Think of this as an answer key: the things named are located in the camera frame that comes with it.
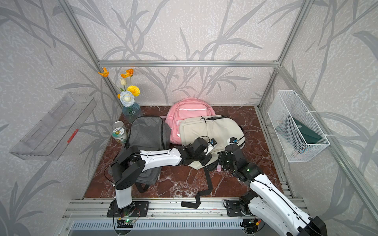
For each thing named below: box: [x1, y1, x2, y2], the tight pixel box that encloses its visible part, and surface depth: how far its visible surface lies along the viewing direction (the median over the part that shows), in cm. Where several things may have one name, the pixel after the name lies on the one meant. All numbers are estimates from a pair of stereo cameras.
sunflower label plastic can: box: [111, 126, 127, 145], surface depth 96 cm
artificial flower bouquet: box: [98, 67, 141, 107], surface depth 84 cm
